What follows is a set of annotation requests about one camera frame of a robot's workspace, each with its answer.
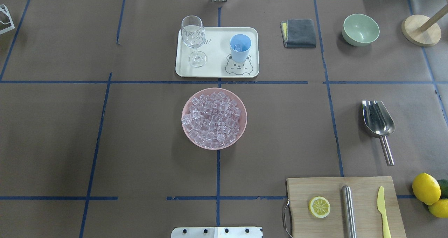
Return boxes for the yellow plastic knife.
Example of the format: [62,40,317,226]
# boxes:
[377,186,391,238]

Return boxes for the wooden cutting board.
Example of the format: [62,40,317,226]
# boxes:
[286,176,406,238]

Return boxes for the clear wine glass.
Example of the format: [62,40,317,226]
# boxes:
[180,16,207,68]

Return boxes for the wooden mug tree stand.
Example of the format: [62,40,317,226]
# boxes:
[401,5,448,47]

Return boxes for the pile of clear ice cubes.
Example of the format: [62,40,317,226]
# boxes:
[182,91,242,149]

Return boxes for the yellow lemon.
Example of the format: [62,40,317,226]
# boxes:
[412,173,441,206]
[428,199,448,218]

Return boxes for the steel knife handle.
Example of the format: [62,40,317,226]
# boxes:
[342,185,357,238]

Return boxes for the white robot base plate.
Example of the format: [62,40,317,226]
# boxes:
[171,226,264,238]

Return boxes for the green lime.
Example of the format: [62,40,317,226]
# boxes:
[437,179,448,199]

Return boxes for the lemon half slice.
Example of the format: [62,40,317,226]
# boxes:
[308,196,331,218]

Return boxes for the green ceramic bowl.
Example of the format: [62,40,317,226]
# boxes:
[342,14,380,47]

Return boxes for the pink bowl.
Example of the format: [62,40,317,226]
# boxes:
[181,87,248,150]

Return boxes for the stainless steel ice scoop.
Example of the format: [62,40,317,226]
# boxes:
[362,100,395,166]

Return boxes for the light blue plastic cup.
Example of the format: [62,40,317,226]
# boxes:
[229,34,252,62]

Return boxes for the ice cubes in blue cup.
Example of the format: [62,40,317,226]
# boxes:
[233,44,243,53]

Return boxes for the white wire cup rack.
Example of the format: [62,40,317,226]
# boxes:
[0,5,15,34]

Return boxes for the grey folded cloth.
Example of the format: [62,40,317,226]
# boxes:
[281,19,317,48]

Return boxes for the white bear tray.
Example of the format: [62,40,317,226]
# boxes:
[175,27,260,78]

